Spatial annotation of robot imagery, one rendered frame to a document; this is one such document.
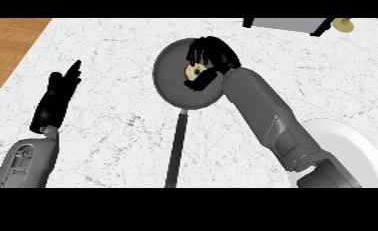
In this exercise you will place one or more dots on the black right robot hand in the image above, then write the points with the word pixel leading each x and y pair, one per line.
pixel 215 55

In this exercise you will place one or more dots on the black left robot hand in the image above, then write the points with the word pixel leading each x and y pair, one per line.
pixel 54 101

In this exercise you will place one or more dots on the cream cupcake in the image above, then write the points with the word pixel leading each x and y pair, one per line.
pixel 195 71

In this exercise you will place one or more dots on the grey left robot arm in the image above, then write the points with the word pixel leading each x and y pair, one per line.
pixel 28 161

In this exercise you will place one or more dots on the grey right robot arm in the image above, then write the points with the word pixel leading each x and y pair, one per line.
pixel 274 121

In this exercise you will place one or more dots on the dark grey frying pan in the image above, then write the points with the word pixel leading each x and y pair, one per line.
pixel 181 85

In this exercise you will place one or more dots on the white plate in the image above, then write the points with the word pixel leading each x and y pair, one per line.
pixel 348 145

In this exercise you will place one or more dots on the tan round object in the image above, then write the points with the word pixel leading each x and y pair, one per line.
pixel 342 25

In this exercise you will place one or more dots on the grey appliance with black frame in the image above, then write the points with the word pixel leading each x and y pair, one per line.
pixel 288 24

